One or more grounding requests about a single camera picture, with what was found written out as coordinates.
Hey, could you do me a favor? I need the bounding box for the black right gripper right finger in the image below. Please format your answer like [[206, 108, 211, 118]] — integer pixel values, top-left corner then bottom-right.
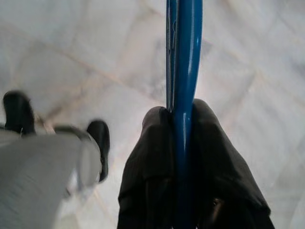
[[190, 98, 277, 229]]

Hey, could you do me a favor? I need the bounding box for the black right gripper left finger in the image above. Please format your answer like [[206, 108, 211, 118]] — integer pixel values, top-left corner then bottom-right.
[[116, 106, 177, 229]]

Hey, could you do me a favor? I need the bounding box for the blue plastic hanger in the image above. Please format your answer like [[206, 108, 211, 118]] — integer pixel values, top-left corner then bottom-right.
[[165, 0, 204, 229]]

